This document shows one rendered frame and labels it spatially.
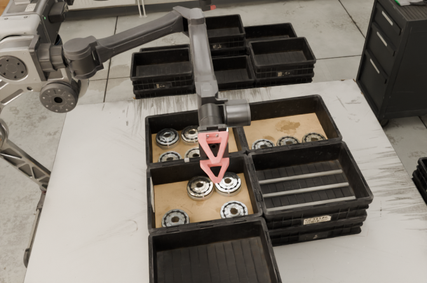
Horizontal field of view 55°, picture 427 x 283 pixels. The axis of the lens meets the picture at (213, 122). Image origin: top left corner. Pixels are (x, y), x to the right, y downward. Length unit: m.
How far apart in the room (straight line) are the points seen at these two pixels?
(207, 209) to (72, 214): 0.60
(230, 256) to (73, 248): 0.64
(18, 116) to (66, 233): 1.97
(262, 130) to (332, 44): 2.31
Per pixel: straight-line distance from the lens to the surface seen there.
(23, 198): 3.01
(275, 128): 1.90
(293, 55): 2.99
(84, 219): 1.85
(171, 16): 1.41
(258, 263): 1.49
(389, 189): 1.93
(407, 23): 2.70
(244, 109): 1.01
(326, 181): 1.72
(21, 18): 1.46
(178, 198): 1.65
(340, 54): 3.96
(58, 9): 1.56
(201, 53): 1.21
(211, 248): 1.52
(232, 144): 1.83
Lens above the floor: 2.14
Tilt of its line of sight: 43 degrees down
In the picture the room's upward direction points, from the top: 4 degrees counter-clockwise
